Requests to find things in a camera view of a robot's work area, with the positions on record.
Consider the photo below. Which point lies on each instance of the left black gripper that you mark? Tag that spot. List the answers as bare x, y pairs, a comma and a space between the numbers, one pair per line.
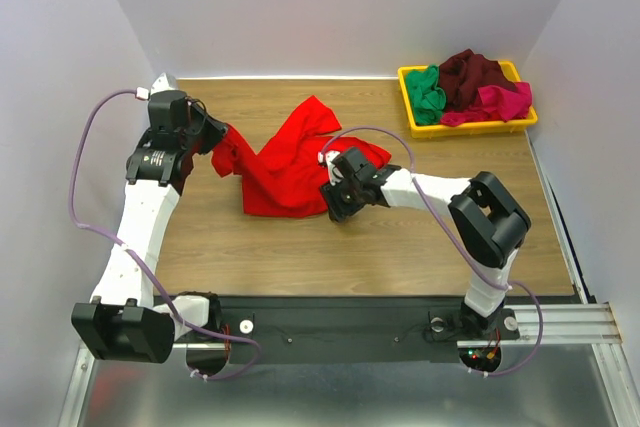
217, 129

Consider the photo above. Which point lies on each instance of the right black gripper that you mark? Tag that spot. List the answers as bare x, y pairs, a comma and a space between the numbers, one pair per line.
338, 202

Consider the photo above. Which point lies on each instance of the red t shirt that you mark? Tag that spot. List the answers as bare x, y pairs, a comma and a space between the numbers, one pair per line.
284, 178

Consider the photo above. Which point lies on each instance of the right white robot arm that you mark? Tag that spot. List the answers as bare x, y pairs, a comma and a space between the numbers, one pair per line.
479, 215

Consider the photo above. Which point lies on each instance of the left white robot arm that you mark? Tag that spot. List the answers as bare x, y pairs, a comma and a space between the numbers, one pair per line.
129, 316

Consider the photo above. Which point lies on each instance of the green t shirt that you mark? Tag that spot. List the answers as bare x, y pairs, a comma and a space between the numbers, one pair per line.
426, 98

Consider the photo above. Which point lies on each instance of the maroon t shirt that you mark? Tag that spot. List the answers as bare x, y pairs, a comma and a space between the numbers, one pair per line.
462, 75

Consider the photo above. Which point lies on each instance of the magenta t shirt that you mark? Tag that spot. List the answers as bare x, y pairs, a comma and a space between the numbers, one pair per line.
493, 103

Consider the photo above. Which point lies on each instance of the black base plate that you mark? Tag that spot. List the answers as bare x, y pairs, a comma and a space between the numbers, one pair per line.
354, 329

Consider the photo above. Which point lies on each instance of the aluminium frame rail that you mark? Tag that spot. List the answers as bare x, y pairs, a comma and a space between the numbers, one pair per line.
571, 324

